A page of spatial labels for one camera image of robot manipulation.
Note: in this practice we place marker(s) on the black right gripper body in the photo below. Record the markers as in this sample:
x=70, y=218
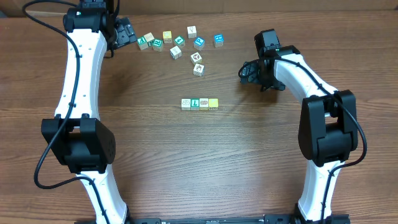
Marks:
x=254, y=71

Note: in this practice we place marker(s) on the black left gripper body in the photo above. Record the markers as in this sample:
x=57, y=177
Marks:
x=125, y=33

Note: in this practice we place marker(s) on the yellow sided picture block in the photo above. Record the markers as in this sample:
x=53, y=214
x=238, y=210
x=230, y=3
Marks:
x=204, y=103

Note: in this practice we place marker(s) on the green L wooden block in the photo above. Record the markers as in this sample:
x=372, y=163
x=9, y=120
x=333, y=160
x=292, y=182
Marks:
x=195, y=104

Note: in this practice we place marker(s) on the white patterned wooden block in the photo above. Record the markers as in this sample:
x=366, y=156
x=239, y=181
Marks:
x=186, y=104

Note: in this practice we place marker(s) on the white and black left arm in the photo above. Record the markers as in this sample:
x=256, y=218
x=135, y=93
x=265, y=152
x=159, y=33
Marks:
x=76, y=136

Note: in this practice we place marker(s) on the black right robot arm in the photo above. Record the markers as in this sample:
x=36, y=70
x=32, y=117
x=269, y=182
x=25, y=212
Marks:
x=328, y=130

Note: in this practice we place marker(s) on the green letter block far left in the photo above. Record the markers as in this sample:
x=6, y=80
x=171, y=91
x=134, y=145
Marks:
x=142, y=43

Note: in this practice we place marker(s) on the plain wooden block number two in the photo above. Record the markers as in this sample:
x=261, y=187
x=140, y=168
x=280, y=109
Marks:
x=149, y=39

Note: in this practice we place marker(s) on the green R wooden block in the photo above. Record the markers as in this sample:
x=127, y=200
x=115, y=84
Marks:
x=158, y=45

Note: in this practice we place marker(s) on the yellow top wooden block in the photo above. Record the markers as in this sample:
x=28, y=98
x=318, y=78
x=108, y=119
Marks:
x=167, y=37

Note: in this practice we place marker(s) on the blue top wooden block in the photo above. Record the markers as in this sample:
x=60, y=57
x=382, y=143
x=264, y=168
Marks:
x=218, y=40

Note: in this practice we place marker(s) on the white block blue side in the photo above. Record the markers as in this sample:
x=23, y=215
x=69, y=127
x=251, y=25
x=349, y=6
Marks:
x=175, y=52

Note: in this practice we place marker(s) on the green number four block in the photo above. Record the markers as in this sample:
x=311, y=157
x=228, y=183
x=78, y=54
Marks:
x=179, y=41

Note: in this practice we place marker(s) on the white block brown acorn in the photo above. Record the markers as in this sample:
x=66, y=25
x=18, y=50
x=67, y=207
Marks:
x=198, y=70

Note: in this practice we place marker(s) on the white block brown animal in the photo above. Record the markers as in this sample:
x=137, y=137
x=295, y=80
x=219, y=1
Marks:
x=196, y=58

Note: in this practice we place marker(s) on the white wooden block top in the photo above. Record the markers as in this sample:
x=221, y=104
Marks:
x=192, y=32

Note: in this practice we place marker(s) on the blue P wooden block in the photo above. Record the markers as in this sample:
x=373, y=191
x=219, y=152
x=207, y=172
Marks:
x=199, y=43

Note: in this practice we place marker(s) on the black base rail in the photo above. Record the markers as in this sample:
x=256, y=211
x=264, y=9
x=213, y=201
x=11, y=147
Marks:
x=266, y=219

